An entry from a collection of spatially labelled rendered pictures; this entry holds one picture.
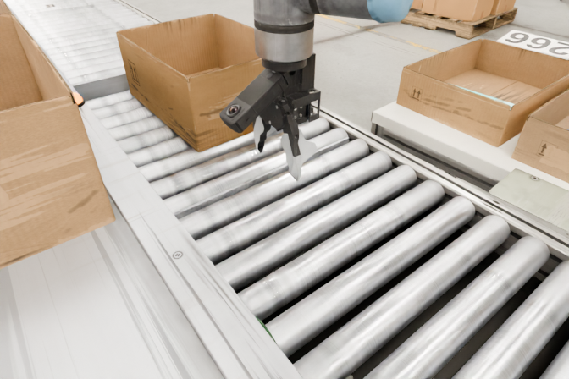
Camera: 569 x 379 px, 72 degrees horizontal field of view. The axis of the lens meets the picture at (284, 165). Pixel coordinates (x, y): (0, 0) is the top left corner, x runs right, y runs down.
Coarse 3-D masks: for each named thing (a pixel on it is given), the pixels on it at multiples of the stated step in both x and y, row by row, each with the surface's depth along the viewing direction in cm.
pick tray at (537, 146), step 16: (560, 96) 85; (544, 112) 83; (560, 112) 91; (528, 128) 78; (544, 128) 76; (560, 128) 74; (528, 144) 79; (544, 144) 77; (560, 144) 74; (528, 160) 80; (544, 160) 78; (560, 160) 76; (560, 176) 77
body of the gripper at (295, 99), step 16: (272, 64) 59; (288, 64) 59; (304, 64) 61; (288, 80) 62; (304, 80) 64; (288, 96) 63; (304, 96) 64; (320, 96) 66; (272, 112) 65; (288, 112) 63; (304, 112) 67
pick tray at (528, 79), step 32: (416, 64) 102; (448, 64) 112; (480, 64) 121; (512, 64) 114; (544, 64) 107; (416, 96) 98; (448, 96) 91; (480, 96) 85; (512, 96) 105; (544, 96) 90; (480, 128) 88; (512, 128) 87
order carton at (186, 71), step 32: (128, 32) 102; (160, 32) 107; (192, 32) 113; (224, 32) 114; (128, 64) 101; (160, 64) 83; (192, 64) 117; (224, 64) 120; (256, 64) 84; (160, 96) 90; (192, 96) 78; (224, 96) 82; (192, 128) 82; (224, 128) 86
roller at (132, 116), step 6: (138, 108) 102; (144, 108) 102; (120, 114) 99; (126, 114) 99; (132, 114) 100; (138, 114) 100; (144, 114) 101; (150, 114) 102; (102, 120) 97; (108, 120) 97; (114, 120) 97; (120, 120) 98; (126, 120) 99; (132, 120) 99; (138, 120) 100; (108, 126) 96; (114, 126) 97
